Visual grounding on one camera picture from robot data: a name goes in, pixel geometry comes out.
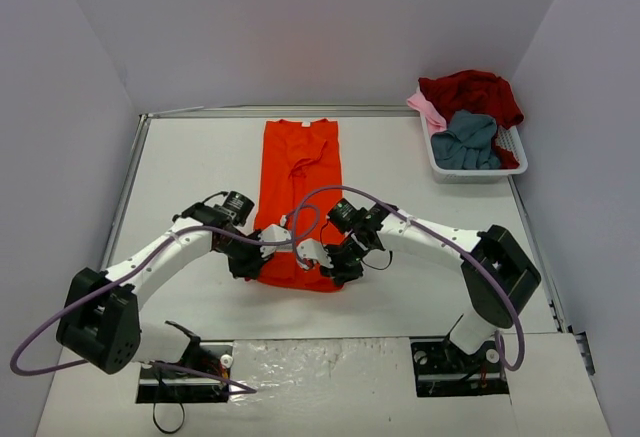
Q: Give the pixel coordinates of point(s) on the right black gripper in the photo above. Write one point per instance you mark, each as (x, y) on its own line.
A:
(336, 267)

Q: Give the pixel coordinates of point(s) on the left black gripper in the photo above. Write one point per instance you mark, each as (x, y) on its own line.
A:
(248, 263)

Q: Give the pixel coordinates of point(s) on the orange t shirt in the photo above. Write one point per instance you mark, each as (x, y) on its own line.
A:
(296, 159)

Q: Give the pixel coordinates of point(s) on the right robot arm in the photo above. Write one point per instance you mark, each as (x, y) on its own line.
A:
(486, 260)

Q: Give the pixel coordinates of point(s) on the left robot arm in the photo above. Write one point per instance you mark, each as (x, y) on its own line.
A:
(103, 324)

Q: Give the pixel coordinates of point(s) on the white foam front board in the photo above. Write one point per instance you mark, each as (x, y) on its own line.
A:
(338, 387)

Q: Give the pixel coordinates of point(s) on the pink t shirt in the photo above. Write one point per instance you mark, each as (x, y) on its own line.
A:
(427, 109)

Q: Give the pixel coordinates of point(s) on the teal t shirt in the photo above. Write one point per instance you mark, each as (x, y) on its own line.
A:
(467, 143)

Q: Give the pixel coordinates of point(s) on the white plastic laundry basket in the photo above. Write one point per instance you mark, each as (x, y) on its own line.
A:
(509, 139)

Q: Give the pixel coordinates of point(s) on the dark red t shirt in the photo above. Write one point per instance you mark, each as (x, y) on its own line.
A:
(469, 93)

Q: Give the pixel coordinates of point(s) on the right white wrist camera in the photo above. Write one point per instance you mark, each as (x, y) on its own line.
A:
(311, 252)

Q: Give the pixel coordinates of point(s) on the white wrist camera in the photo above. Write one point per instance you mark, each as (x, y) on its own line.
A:
(275, 238)
(311, 252)

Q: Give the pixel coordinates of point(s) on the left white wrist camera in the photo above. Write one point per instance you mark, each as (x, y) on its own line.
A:
(275, 238)

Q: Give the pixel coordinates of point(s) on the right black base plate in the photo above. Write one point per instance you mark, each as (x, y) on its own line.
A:
(441, 370)

